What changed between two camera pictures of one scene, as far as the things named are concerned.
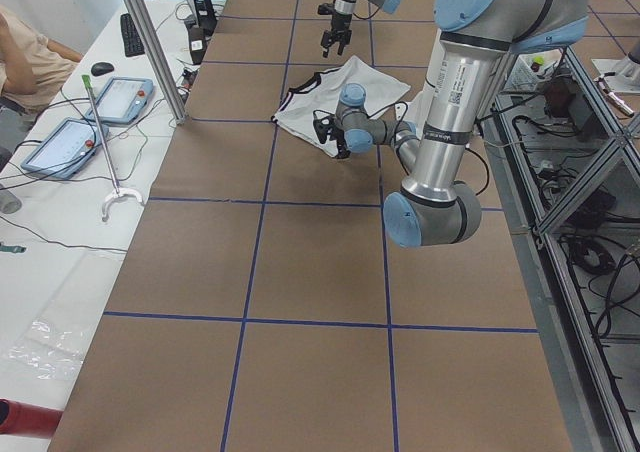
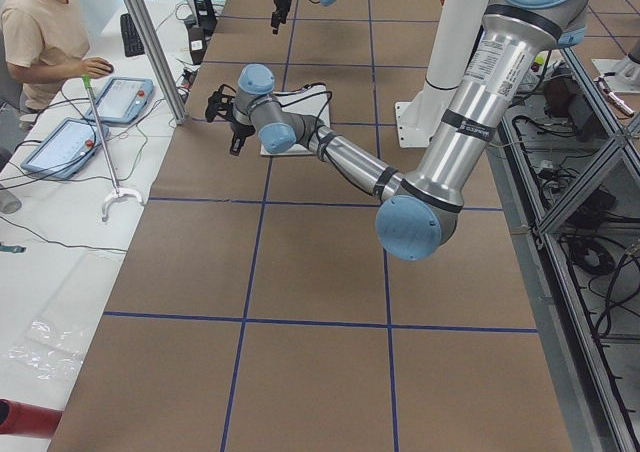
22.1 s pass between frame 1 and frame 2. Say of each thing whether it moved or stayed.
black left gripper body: moved
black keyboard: stayed
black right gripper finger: moved
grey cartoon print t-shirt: moved
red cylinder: stayed
